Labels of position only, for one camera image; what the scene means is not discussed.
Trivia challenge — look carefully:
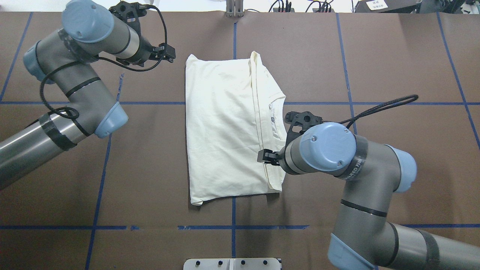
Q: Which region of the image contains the white pillar with base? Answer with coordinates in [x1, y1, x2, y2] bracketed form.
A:
[183, 258, 282, 270]

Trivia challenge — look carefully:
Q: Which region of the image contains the cream long-sleeve printed shirt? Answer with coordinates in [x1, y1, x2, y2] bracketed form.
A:
[185, 51, 287, 206]

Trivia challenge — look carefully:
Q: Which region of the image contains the aluminium frame post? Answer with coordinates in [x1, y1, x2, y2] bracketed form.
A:
[225, 0, 245, 18]

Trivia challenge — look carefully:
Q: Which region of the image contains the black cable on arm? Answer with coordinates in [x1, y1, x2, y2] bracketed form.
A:
[337, 94, 419, 130]

